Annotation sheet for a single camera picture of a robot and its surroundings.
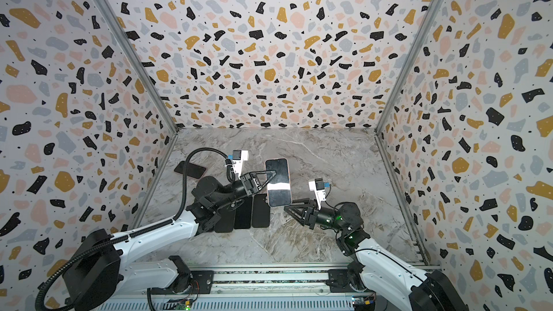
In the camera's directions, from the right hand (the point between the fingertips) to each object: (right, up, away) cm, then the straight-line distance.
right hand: (285, 207), depth 66 cm
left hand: (-3, +10, -4) cm, 11 cm away
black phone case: (-11, -8, +24) cm, 28 cm away
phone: (-2, +6, -1) cm, 6 cm away
